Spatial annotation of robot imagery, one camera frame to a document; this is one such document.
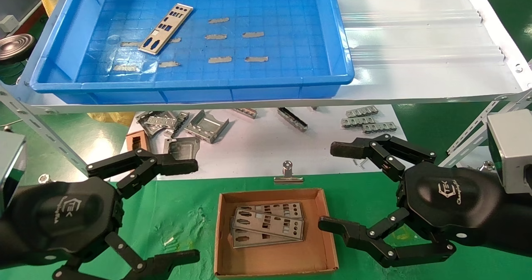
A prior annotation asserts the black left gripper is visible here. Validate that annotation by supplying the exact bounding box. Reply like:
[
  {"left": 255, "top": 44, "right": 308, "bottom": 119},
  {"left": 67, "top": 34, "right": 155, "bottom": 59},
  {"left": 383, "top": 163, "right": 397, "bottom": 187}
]
[{"left": 8, "top": 177, "right": 201, "bottom": 280}]

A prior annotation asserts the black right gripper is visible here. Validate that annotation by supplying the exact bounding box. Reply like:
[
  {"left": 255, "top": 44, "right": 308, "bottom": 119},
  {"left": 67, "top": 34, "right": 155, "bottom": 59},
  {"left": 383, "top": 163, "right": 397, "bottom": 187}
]
[{"left": 318, "top": 133, "right": 503, "bottom": 269}]

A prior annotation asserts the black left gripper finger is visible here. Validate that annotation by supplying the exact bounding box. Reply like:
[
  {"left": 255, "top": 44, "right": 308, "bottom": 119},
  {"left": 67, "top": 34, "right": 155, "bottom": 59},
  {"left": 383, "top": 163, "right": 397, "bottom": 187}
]
[{"left": 86, "top": 149, "right": 199, "bottom": 200}]

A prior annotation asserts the silver metal IO shield plate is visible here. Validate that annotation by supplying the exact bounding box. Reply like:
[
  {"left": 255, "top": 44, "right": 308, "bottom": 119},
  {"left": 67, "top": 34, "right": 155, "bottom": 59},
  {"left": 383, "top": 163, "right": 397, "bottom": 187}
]
[
  {"left": 138, "top": 3, "right": 194, "bottom": 56},
  {"left": 232, "top": 208, "right": 305, "bottom": 242},
  {"left": 231, "top": 218, "right": 302, "bottom": 248},
  {"left": 236, "top": 202, "right": 304, "bottom": 220}
]

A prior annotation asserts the brown cardboard box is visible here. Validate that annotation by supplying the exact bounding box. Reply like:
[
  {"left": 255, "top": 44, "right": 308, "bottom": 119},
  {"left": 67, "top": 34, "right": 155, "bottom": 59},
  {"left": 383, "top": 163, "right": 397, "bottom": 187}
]
[{"left": 214, "top": 188, "right": 340, "bottom": 280}]

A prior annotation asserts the blue plastic tray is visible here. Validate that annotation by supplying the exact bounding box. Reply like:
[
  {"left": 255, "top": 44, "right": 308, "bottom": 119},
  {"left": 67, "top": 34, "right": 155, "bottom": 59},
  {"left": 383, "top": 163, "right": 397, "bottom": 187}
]
[{"left": 30, "top": 0, "right": 355, "bottom": 105}]

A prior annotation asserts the small white box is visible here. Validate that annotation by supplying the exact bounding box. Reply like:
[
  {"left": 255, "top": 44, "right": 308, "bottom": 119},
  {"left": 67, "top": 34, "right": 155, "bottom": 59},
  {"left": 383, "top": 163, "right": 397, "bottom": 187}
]
[{"left": 0, "top": 15, "right": 17, "bottom": 34}]

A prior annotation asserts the green table cloth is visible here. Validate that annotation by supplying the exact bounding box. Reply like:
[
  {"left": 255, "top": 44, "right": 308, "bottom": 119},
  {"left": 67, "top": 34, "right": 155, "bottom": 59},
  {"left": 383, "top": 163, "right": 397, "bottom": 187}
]
[{"left": 0, "top": 171, "right": 532, "bottom": 280}]

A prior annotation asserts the dark metal strip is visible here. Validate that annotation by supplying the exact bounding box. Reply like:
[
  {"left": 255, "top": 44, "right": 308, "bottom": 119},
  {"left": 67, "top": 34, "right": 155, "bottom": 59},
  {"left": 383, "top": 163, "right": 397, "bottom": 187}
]
[{"left": 277, "top": 107, "right": 309, "bottom": 133}]

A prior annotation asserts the white paper sheet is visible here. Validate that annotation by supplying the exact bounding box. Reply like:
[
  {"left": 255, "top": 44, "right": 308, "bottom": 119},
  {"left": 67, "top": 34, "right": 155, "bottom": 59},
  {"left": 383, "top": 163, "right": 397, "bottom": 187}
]
[{"left": 120, "top": 104, "right": 410, "bottom": 182}]

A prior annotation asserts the white shelf board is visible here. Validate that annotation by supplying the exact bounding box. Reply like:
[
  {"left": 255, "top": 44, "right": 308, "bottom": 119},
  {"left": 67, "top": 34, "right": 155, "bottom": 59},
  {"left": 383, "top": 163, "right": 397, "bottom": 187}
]
[{"left": 0, "top": 0, "right": 532, "bottom": 115}]

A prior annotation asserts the slotted metal angle strut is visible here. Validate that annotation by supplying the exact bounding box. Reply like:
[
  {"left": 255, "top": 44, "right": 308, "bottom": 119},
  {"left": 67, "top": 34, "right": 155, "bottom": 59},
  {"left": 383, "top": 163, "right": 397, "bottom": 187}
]
[
  {"left": 438, "top": 90, "right": 532, "bottom": 168},
  {"left": 0, "top": 85, "right": 90, "bottom": 169}
]

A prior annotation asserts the black round disc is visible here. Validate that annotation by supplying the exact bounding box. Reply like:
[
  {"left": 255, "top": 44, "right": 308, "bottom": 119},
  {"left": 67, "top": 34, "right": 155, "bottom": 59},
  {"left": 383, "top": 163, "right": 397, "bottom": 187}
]
[{"left": 0, "top": 34, "right": 36, "bottom": 63}]

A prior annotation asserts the grey square metal bracket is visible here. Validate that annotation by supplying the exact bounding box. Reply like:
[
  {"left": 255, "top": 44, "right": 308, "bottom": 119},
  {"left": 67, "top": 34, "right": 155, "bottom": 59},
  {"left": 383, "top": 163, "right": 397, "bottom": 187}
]
[{"left": 163, "top": 137, "right": 201, "bottom": 162}]

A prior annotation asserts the perforated metal bracket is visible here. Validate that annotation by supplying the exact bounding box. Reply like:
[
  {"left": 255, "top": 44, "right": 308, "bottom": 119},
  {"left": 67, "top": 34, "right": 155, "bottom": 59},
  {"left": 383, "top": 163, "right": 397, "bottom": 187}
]
[
  {"left": 165, "top": 112, "right": 191, "bottom": 139},
  {"left": 137, "top": 111, "right": 180, "bottom": 138}
]

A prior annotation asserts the small brown cardboard frame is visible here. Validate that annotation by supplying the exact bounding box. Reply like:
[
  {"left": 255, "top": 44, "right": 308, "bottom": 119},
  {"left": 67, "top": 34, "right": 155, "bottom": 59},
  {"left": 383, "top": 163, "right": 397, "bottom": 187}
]
[{"left": 126, "top": 130, "right": 151, "bottom": 152}]

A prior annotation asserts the grey folded metal bracket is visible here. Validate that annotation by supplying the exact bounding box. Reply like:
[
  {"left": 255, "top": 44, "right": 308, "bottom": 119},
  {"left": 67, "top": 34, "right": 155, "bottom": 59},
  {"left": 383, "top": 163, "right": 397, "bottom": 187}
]
[{"left": 184, "top": 110, "right": 230, "bottom": 144}]

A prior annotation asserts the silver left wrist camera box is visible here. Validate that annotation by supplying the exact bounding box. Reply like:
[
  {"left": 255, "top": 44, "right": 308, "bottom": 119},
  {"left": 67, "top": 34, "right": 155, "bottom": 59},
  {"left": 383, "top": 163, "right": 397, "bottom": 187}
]
[{"left": 0, "top": 131, "right": 27, "bottom": 209}]

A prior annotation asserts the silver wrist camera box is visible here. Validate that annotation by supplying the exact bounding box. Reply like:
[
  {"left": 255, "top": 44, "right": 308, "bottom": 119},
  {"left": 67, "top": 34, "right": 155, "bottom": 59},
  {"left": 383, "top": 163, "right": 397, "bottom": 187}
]
[
  {"left": 0, "top": 131, "right": 27, "bottom": 209},
  {"left": 486, "top": 109, "right": 532, "bottom": 195}
]

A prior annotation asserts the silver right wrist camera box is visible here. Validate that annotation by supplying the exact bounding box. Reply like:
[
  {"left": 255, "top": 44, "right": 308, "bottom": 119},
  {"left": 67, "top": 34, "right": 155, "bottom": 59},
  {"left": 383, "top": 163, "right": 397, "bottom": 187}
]
[{"left": 486, "top": 109, "right": 532, "bottom": 195}]

